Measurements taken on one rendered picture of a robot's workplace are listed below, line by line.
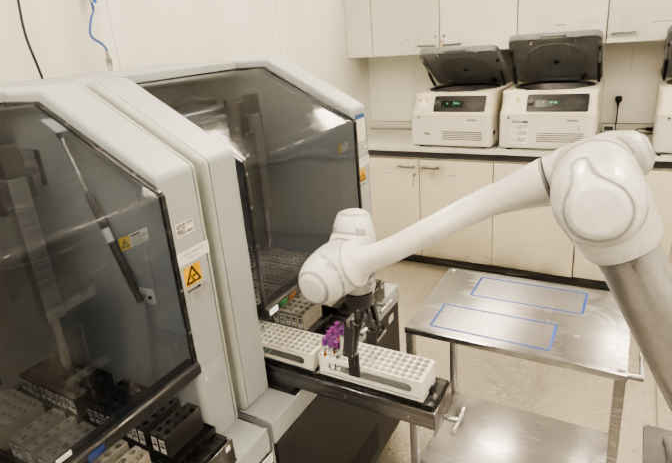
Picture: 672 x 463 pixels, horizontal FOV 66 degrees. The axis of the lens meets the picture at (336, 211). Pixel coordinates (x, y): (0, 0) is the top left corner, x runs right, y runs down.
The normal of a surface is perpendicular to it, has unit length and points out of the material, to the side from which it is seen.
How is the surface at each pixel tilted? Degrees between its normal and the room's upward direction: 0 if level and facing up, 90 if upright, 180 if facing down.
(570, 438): 0
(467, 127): 90
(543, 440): 0
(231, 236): 90
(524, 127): 90
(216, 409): 90
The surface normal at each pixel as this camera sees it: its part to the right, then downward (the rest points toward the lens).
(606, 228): -0.52, 0.18
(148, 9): 0.87, 0.09
